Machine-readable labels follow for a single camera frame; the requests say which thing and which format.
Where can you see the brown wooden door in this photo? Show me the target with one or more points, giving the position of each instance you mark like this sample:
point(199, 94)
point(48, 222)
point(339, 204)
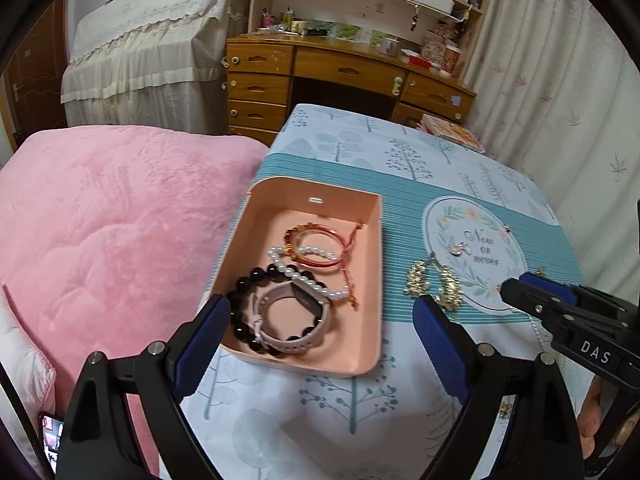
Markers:
point(35, 85)

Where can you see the wooden desk with drawers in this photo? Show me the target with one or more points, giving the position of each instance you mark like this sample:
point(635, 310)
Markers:
point(260, 87)

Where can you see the floral cover book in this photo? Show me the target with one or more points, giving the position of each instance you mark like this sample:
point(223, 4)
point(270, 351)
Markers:
point(452, 132)

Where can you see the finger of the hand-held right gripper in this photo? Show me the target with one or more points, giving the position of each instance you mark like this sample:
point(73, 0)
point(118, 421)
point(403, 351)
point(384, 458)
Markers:
point(525, 297)
point(550, 285)

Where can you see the metal mug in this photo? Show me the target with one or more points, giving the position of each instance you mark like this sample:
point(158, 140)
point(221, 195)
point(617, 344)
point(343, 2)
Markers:
point(390, 46)

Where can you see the small pink charm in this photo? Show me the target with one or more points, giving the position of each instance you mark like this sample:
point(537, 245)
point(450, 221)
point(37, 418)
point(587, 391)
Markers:
point(459, 249)

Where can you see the wooden bookshelf hutch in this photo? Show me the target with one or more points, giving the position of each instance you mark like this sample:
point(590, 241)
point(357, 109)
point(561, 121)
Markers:
point(320, 5)

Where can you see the floral storage box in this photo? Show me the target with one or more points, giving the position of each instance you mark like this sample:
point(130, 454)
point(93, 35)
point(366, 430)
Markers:
point(440, 52)

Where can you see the pink fleece blanket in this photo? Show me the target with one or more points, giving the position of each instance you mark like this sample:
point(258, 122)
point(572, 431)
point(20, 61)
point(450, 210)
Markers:
point(100, 235)

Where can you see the black smartphone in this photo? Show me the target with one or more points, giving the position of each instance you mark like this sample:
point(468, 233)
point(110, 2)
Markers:
point(52, 445)

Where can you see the white quilt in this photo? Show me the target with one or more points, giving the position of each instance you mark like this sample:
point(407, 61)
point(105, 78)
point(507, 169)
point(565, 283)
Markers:
point(20, 360)

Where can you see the pink jewelry box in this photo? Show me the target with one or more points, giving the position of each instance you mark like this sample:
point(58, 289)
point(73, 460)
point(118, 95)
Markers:
point(350, 340)

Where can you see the white patterned curtain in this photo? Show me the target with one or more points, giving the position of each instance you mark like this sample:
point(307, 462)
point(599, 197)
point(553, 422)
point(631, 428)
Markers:
point(550, 85)

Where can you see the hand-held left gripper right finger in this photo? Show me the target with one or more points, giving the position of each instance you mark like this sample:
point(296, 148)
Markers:
point(440, 345)

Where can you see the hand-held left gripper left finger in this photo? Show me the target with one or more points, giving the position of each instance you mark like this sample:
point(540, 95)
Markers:
point(207, 345)

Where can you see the person's right hand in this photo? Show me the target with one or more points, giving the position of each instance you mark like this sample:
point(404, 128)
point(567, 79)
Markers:
point(590, 415)

